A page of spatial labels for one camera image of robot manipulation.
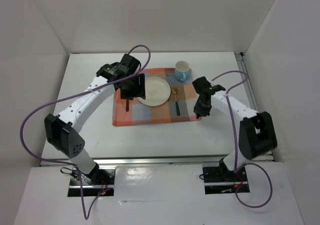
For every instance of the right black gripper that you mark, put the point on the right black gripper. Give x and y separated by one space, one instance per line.
198 110

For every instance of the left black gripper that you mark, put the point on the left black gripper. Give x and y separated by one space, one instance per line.
139 91

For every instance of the gold fork green handle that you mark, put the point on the gold fork green handle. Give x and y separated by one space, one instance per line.
127 108

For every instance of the cream round plate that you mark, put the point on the cream round plate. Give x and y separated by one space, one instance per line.
157 92

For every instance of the gold spoon green handle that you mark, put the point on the gold spoon green handle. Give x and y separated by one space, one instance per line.
175 91

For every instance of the light blue mug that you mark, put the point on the light blue mug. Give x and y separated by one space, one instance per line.
181 70

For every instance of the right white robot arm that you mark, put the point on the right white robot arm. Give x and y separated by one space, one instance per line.
254 131

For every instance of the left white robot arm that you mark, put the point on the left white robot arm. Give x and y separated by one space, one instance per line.
62 130

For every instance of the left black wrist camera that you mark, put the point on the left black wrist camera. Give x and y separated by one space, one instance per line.
129 64

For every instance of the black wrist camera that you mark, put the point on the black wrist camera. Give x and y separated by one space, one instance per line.
201 85
129 64

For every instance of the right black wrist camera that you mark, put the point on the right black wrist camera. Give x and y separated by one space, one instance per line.
201 85

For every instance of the aluminium front rail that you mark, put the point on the aluminium front rail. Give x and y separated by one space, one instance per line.
192 159

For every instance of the aluminium rail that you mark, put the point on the aluminium rail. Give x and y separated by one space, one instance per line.
251 98
192 159

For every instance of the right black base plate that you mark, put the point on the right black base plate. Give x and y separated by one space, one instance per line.
220 182

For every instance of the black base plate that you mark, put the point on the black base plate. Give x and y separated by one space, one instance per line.
220 182
103 184

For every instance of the aluminium right side rail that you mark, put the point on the aluminium right side rail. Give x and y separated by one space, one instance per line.
251 98

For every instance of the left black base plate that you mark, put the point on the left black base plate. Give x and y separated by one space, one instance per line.
103 184

